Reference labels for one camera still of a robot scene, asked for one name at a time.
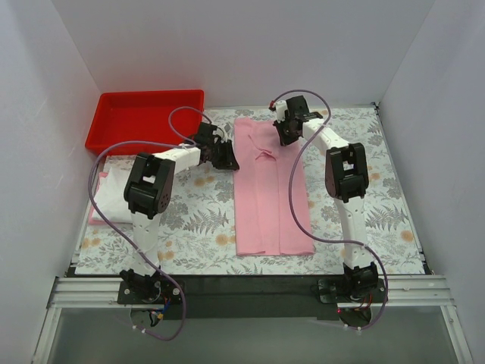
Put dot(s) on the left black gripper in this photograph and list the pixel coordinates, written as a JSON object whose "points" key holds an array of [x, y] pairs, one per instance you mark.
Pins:
{"points": [[222, 154]]}

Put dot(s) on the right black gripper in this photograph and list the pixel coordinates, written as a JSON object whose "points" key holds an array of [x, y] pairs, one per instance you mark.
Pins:
{"points": [[286, 129]]}

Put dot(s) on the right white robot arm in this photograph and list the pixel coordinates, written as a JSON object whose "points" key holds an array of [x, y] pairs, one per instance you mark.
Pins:
{"points": [[346, 181]]}

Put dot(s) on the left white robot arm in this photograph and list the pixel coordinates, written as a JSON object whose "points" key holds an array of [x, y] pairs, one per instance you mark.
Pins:
{"points": [[148, 193]]}

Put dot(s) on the red plastic tray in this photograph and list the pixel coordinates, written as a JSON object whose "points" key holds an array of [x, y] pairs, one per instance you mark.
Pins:
{"points": [[144, 116]]}

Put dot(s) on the folded white t shirt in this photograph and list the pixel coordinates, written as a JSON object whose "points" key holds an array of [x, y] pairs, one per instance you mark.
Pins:
{"points": [[109, 195]]}

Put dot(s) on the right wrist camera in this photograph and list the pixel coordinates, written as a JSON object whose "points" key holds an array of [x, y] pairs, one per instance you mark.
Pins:
{"points": [[279, 108]]}

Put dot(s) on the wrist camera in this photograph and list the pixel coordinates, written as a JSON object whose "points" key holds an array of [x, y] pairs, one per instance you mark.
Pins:
{"points": [[223, 134], [279, 108]]}

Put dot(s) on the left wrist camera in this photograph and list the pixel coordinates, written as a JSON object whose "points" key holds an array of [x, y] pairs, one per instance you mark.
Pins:
{"points": [[223, 134]]}

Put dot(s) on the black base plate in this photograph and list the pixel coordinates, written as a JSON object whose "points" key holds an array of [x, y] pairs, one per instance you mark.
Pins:
{"points": [[244, 296]]}

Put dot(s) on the aluminium frame rail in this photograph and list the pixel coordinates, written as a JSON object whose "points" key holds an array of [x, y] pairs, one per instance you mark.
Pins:
{"points": [[394, 291]]}

